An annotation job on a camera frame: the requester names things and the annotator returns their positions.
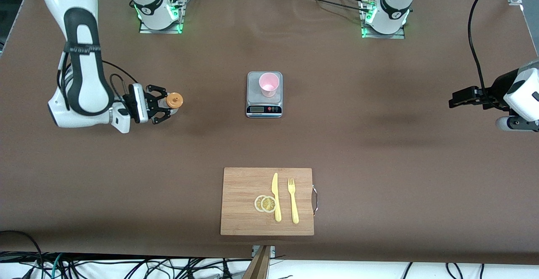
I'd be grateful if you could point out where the pink plastic cup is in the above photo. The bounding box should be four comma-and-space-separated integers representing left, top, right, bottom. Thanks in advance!
259, 72, 280, 98

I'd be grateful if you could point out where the yellow plastic fork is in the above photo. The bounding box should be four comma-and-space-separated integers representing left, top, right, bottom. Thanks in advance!
288, 178, 299, 224

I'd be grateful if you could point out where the silver digital kitchen scale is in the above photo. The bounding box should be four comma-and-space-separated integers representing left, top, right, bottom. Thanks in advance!
246, 71, 283, 118

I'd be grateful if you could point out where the brown wooden beam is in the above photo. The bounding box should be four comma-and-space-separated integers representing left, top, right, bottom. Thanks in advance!
242, 245, 271, 279

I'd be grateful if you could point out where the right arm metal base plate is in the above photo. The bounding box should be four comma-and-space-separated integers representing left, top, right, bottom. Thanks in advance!
139, 0, 186, 34

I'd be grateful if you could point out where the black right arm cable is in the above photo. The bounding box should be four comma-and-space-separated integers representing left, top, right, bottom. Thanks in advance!
57, 49, 139, 102

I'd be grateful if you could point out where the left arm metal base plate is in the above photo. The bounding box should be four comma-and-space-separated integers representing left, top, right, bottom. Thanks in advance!
360, 1, 406, 39

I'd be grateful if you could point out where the teal floor cable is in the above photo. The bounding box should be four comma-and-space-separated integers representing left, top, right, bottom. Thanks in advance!
40, 253, 64, 279

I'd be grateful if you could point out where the wooden cutting board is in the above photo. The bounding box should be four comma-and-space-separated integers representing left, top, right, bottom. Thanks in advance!
220, 167, 319, 236

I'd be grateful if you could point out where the brown table cover sheet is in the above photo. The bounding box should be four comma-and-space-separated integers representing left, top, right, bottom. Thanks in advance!
0, 0, 539, 266

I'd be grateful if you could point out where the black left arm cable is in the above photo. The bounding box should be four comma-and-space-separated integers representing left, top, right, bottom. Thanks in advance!
468, 0, 504, 98

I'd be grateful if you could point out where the clear sauce bottle orange cap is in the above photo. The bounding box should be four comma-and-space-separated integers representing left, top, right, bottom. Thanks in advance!
159, 92, 185, 116

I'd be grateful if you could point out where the small metal bracket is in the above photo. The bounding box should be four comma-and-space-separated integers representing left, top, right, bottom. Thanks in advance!
251, 245, 276, 259

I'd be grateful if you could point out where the yellow plastic knife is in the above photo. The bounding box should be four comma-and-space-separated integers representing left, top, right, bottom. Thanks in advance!
272, 172, 282, 223

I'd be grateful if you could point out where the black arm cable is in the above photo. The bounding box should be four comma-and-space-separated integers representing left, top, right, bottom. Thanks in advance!
468, 0, 504, 98
57, 49, 139, 102

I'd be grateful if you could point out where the black base cable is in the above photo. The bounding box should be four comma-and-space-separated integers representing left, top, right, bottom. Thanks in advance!
286, 0, 373, 13

